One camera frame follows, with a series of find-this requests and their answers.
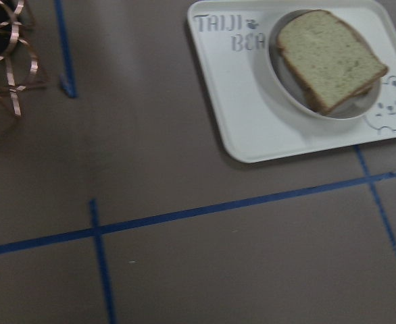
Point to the white round plate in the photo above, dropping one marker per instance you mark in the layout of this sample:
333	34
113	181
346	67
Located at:
291	88

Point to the copper wire bottle rack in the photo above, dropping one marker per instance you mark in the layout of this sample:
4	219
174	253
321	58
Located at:
21	70

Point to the cream bear serving tray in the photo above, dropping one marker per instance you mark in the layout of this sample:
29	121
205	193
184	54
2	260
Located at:
256	121

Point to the bread slice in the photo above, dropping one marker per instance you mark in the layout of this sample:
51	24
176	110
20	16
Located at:
328	56
315	105

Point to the bread slice top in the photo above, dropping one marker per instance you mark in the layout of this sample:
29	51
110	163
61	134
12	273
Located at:
328	56

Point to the bread slice on plate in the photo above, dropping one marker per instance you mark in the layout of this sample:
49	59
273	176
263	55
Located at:
315	105

